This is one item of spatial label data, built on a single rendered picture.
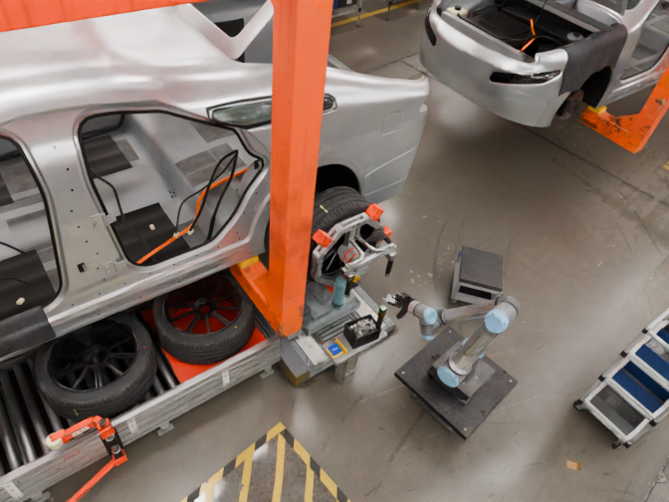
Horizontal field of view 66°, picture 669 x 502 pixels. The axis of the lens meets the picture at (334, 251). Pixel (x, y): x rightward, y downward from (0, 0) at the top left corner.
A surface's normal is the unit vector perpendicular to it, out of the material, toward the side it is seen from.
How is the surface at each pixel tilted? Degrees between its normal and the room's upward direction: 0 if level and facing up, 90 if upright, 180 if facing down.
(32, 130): 45
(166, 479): 0
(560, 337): 0
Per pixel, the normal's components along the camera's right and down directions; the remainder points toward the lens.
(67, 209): 0.58, 0.50
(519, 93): -0.33, 0.64
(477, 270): 0.10, -0.69
